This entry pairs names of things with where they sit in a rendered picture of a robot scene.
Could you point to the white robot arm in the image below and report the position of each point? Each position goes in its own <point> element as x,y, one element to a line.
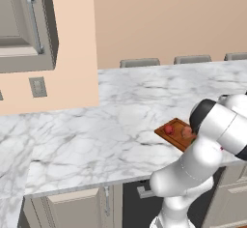
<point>205,154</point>

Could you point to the brown wooden cutting board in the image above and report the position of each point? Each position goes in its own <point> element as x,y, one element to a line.
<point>175,131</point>

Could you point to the pinkish brown onion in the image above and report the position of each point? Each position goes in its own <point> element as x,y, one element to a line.
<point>186,132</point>

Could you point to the grey chair back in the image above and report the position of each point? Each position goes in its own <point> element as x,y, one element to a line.
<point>140,62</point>
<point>236,56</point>
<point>192,59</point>

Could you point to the beige base cupboard door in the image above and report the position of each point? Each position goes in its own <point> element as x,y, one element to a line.
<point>230,199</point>
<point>72,209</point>

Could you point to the grey wall socket plate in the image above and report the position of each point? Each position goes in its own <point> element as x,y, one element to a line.
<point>38,87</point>
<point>1,95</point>

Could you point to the grey wall cupboard door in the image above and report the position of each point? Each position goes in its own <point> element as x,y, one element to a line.
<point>19,22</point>

